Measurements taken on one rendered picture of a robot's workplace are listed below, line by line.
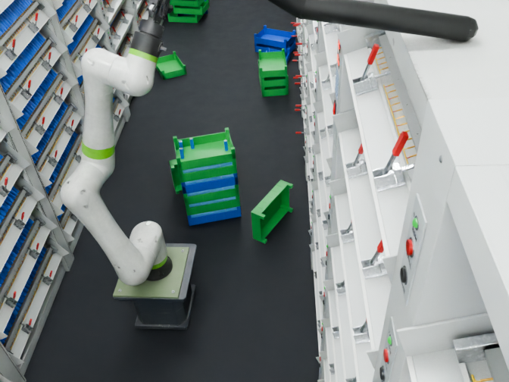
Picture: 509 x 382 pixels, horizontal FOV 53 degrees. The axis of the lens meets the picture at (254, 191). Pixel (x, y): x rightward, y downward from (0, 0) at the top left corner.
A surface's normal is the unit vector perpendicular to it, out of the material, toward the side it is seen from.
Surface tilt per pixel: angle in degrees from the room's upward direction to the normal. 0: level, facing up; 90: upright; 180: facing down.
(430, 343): 90
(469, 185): 0
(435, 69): 0
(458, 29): 78
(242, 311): 0
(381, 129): 19
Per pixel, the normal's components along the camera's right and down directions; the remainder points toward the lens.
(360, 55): -0.37, -0.70
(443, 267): -0.04, 0.66
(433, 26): 0.00, 0.48
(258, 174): -0.05, -0.75
